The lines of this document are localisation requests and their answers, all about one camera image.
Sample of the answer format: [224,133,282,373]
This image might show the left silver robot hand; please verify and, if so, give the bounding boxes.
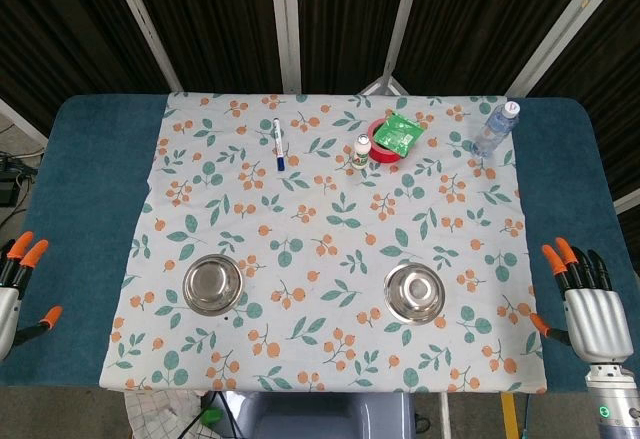
[0,231,64,363]

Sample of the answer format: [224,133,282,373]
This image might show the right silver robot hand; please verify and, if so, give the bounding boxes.
[529,237,634,366]

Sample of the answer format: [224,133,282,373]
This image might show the stainless steel bowl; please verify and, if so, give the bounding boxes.
[383,261,447,325]
[182,253,245,316]

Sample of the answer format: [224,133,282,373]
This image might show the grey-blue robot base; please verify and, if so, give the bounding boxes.
[234,391,416,439]

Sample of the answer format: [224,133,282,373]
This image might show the black power strip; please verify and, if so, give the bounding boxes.
[0,156,39,183]

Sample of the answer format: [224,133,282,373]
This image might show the teal blue table cover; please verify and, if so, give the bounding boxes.
[0,94,640,391]

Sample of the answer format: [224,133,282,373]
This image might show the white grid patterned cloth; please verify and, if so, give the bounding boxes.
[122,391,201,439]

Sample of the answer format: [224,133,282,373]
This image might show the clear plastic water bottle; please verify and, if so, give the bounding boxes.
[471,100,521,158]

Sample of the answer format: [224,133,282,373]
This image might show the red round container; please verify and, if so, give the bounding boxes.
[367,119,404,164]

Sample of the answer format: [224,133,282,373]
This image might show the green foil packet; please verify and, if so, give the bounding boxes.
[373,110,425,159]

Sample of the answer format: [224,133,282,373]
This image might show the small white drink bottle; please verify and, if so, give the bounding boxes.
[351,133,371,170]

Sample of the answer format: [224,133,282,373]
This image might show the floral printed tablecloth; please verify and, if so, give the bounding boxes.
[98,91,549,394]

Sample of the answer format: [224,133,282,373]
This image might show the blue white marker pen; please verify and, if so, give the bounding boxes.
[272,117,288,172]

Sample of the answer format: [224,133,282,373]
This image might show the white metal frame post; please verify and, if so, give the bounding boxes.
[504,0,621,99]
[0,98,49,144]
[104,0,184,94]
[379,0,441,83]
[268,0,304,94]
[612,189,640,215]

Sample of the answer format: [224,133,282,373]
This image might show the grey metal post foot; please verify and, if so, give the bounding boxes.
[359,76,409,96]

